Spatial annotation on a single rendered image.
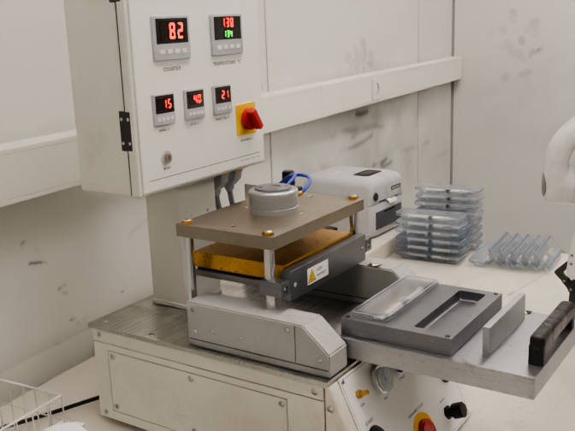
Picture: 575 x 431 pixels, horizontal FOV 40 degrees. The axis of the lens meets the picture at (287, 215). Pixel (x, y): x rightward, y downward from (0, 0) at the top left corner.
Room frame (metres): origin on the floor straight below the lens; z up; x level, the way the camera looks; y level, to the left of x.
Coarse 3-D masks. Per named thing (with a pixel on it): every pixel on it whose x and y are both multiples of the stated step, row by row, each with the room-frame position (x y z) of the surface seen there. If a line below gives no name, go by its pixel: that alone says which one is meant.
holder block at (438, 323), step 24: (456, 288) 1.16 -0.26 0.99; (408, 312) 1.07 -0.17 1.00; (432, 312) 1.07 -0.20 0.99; (456, 312) 1.10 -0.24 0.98; (480, 312) 1.06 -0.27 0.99; (360, 336) 1.04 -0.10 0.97; (384, 336) 1.02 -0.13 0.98; (408, 336) 1.00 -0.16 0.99; (432, 336) 0.98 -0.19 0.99; (456, 336) 0.98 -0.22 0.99
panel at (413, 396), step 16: (368, 368) 1.07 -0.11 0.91; (352, 384) 1.02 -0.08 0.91; (368, 384) 1.05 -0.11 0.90; (400, 384) 1.11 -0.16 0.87; (416, 384) 1.14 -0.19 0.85; (432, 384) 1.17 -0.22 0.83; (448, 384) 1.20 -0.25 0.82; (352, 400) 1.01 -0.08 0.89; (368, 400) 1.03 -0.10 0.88; (384, 400) 1.06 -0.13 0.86; (400, 400) 1.09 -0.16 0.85; (416, 400) 1.12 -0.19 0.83; (432, 400) 1.15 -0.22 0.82; (448, 400) 1.18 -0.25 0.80; (464, 400) 1.22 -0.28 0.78; (352, 416) 0.99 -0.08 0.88; (368, 416) 1.02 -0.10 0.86; (384, 416) 1.04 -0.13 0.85; (400, 416) 1.07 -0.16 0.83; (416, 416) 1.10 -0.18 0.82; (432, 416) 1.13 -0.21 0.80
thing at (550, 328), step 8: (560, 304) 1.04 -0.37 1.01; (568, 304) 1.04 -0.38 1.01; (552, 312) 1.01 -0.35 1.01; (560, 312) 1.01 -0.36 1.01; (568, 312) 1.02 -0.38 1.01; (544, 320) 0.99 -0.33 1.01; (552, 320) 0.98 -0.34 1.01; (560, 320) 0.99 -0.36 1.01; (568, 320) 1.02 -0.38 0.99; (536, 328) 0.96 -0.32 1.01; (544, 328) 0.96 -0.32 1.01; (552, 328) 0.96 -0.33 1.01; (560, 328) 0.99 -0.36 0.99; (568, 328) 1.04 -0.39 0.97; (536, 336) 0.93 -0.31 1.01; (544, 336) 0.93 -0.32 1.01; (552, 336) 0.96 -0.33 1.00; (536, 344) 0.93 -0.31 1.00; (544, 344) 0.93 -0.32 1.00; (536, 352) 0.93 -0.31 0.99; (544, 352) 0.93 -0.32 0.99; (528, 360) 0.94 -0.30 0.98; (536, 360) 0.93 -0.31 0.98; (544, 360) 0.93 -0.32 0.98
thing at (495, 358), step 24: (504, 312) 1.02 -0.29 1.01; (480, 336) 1.03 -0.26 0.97; (504, 336) 1.02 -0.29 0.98; (528, 336) 1.03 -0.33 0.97; (360, 360) 1.03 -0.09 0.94; (384, 360) 1.01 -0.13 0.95; (408, 360) 0.99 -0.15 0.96; (432, 360) 0.97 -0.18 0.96; (456, 360) 0.96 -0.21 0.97; (480, 360) 0.96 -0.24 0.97; (504, 360) 0.95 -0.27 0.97; (552, 360) 0.96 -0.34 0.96; (480, 384) 0.94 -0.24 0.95; (504, 384) 0.92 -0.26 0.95; (528, 384) 0.90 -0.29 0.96
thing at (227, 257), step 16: (304, 240) 1.24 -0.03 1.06; (320, 240) 1.24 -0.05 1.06; (336, 240) 1.24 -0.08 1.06; (208, 256) 1.19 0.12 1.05; (224, 256) 1.17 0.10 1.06; (240, 256) 1.17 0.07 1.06; (256, 256) 1.16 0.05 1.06; (288, 256) 1.16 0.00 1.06; (304, 256) 1.16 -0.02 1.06; (208, 272) 1.19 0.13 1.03; (224, 272) 1.17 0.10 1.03; (240, 272) 1.15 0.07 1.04; (256, 272) 1.14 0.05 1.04
